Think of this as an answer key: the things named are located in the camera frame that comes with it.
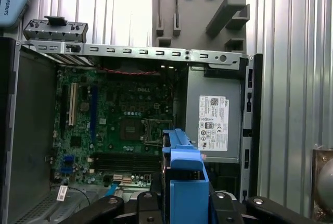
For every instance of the white expansion slot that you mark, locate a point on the white expansion slot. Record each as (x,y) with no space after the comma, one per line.
(72,104)

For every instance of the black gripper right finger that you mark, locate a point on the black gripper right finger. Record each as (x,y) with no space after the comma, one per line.
(222,208)

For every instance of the metal socket cover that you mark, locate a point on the metal socket cover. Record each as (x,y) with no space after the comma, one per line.
(157,121)

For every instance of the hard disk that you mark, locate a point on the hard disk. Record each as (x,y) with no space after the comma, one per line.
(184,198)

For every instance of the black RAM slot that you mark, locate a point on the black RAM slot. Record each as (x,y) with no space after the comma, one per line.
(125,155)
(125,160)
(125,164)
(125,169)

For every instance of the black PC case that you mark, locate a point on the black PC case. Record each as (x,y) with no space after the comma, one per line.
(31,130)

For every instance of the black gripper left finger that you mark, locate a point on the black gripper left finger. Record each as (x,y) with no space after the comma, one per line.
(148,208)

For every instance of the long black expansion slot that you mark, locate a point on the long black expansion slot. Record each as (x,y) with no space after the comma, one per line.
(63,109)

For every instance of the green motherboard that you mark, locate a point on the green motherboard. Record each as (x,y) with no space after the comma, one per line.
(112,130)

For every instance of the white barcode tag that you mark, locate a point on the white barcode tag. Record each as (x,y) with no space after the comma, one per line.
(62,194)

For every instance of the silver slot cover bracket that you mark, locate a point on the silver slot cover bracket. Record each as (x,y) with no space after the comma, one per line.
(31,30)

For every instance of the grey power supply unit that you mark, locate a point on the grey power supply unit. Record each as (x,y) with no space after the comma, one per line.
(191,104)

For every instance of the pale blue teach pendant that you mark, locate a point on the pale blue teach pendant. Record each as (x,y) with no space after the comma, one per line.
(15,0)

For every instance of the grey metal disk bay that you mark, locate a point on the grey metal disk bay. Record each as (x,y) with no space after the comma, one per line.
(33,208)

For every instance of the blue expansion slot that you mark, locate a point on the blue expansion slot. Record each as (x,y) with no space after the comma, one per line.
(93,117)

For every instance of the CPU socket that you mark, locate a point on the CPU socket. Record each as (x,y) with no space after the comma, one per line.
(130,130)

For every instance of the silver coin battery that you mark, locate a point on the silver coin battery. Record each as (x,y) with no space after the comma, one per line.
(83,106)

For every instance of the grey parts rack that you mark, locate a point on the grey parts rack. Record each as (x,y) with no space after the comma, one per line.
(197,13)

